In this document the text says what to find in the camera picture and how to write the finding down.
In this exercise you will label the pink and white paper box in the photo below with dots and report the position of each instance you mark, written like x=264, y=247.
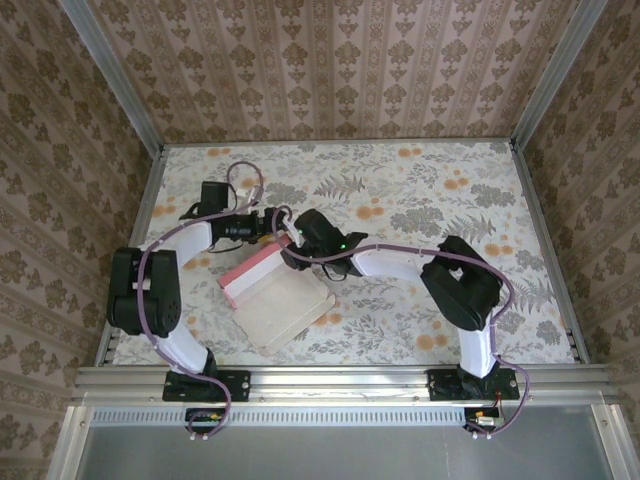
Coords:
x=280, y=305

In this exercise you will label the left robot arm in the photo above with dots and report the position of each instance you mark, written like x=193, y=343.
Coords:
x=145, y=290

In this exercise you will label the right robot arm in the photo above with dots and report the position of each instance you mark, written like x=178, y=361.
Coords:
x=390, y=262

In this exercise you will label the floral printed table cover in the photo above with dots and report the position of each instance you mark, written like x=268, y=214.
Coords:
x=400, y=190

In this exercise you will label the small connector board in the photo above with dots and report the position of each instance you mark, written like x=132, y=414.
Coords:
x=485, y=417
x=205, y=420

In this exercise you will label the grey metal panel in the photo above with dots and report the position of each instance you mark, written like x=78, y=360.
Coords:
x=340, y=455

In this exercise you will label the aluminium side rail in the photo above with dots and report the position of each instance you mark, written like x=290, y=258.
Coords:
x=545, y=235
x=135, y=200

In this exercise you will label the long aluminium base rail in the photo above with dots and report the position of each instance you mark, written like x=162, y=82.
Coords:
x=340, y=380

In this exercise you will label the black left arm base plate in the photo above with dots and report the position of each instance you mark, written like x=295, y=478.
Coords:
x=235, y=385

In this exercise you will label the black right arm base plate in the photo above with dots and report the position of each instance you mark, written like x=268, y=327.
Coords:
x=445, y=385

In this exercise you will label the aluminium frame post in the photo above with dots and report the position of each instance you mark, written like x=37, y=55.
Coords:
x=110, y=70
x=555, y=70

